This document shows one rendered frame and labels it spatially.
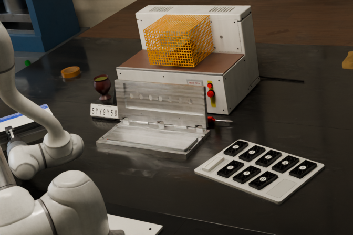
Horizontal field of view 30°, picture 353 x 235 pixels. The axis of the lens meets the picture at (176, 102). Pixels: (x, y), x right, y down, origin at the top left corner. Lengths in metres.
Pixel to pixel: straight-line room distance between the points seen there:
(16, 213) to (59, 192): 0.13
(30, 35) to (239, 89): 2.18
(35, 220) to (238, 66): 1.26
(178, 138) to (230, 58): 0.46
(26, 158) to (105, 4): 2.65
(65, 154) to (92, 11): 2.67
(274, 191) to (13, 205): 0.87
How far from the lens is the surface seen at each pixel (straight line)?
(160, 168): 2.54
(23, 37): 4.77
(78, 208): 2.01
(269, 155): 2.47
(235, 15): 2.89
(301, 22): 3.84
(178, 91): 2.70
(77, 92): 3.39
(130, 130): 2.83
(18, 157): 2.56
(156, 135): 2.74
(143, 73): 2.96
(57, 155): 2.57
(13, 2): 4.87
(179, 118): 2.73
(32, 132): 2.99
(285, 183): 2.32
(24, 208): 2.01
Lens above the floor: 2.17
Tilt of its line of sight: 25 degrees down
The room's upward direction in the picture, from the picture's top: 10 degrees counter-clockwise
